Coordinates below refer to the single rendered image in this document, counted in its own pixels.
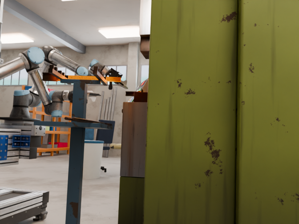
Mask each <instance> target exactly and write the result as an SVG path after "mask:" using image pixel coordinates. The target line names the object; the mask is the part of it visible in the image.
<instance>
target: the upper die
mask: <svg viewBox="0 0 299 224"><path fill-rule="evenodd" d="M140 52H141V53H142V55H143V56H144V57H145V59H149V52H150V37H141V43H140Z"/></svg>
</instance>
